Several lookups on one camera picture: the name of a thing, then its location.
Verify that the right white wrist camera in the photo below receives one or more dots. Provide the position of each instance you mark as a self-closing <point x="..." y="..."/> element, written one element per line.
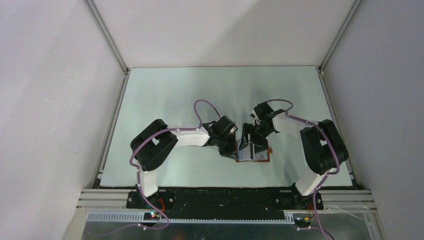
<point x="255" y="119"/>

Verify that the right circuit board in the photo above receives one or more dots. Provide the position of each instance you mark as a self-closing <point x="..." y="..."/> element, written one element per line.
<point x="306" y="219"/>

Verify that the card with black stripe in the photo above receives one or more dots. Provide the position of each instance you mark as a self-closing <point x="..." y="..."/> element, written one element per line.
<point x="248" y="155"/>

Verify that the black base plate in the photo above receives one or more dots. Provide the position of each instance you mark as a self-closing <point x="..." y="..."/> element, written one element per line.
<point x="225" y="203"/>

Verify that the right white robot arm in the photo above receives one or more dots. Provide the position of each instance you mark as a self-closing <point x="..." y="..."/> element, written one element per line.
<point x="323" y="147"/>

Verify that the circuit board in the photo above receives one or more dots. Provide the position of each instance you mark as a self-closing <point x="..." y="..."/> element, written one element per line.
<point x="152" y="216"/>
<point x="306" y="219"/>

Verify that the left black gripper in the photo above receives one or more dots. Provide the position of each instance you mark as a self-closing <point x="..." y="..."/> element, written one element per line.
<point x="231" y="149"/>

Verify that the brown leather card holder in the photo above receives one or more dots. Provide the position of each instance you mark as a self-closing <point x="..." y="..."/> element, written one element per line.
<point x="269" y="150"/>

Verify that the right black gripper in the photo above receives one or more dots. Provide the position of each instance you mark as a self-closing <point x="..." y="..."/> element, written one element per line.
<point x="247" y="128"/>

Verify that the left circuit board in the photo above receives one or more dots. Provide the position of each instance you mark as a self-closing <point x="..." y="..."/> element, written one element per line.
<point x="152" y="216"/>

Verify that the aluminium frame rail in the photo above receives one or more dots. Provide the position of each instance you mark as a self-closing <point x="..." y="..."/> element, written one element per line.
<point x="110" y="205"/>

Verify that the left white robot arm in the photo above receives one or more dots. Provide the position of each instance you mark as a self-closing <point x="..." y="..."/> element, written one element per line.
<point x="153" y="145"/>

